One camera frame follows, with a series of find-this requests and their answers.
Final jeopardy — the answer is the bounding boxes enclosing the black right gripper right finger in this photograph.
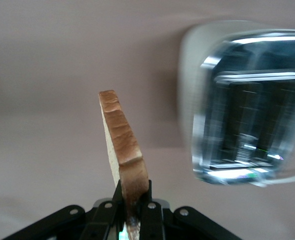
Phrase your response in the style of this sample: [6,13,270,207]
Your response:
[137,178,243,240]

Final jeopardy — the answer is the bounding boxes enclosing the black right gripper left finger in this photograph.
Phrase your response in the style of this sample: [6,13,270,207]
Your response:
[2,180,125,240]

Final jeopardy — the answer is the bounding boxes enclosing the slice of white bread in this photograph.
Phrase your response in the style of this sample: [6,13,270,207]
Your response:
[98,89,150,240]

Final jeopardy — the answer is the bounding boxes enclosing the cream toaster with chrome top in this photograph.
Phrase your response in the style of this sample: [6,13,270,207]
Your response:
[176,19,295,188]

